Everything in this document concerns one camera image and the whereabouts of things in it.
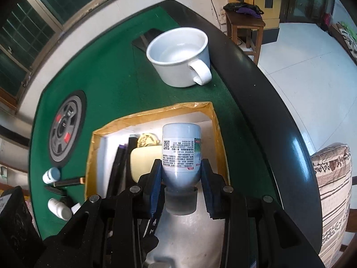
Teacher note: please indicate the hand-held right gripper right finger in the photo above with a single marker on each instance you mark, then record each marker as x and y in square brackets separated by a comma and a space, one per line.
[209, 189]

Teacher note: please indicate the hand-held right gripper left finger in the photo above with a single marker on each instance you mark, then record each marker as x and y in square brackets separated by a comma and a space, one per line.
[154, 189]

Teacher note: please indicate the cream plastic case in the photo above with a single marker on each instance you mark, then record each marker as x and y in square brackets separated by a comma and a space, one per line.
[142, 162]

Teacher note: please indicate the black marker with purple end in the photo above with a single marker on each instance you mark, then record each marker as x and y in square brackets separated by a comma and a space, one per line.
[120, 167]

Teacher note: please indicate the white bottle with green label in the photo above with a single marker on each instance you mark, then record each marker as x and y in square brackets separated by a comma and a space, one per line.
[181, 156]

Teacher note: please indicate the thick black marker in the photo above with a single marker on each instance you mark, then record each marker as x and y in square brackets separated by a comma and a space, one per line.
[132, 145]

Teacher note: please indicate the yellow cardboard box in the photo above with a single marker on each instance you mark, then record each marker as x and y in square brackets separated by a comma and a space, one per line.
[178, 106]

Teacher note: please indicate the small white bottle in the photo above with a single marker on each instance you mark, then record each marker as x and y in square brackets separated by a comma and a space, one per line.
[51, 175]
[60, 208]

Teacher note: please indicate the short black pen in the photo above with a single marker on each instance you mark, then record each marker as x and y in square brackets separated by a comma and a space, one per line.
[55, 191]

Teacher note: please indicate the slim black pen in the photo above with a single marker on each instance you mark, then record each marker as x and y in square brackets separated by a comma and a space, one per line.
[68, 182]

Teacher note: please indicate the round table control panel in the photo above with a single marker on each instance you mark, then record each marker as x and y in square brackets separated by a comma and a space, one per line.
[67, 128]

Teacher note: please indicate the striped floral cushion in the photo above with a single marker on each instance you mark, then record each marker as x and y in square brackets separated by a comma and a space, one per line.
[332, 201]

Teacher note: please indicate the white cup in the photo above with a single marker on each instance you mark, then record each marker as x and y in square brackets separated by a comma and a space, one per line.
[181, 58]

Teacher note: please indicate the wooden stool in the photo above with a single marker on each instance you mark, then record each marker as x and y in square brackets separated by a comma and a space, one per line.
[245, 30]

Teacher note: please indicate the dark cloth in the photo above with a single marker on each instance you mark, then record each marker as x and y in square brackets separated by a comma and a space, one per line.
[242, 7]

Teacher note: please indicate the green barred window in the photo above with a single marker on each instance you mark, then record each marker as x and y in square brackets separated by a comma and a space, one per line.
[41, 25]

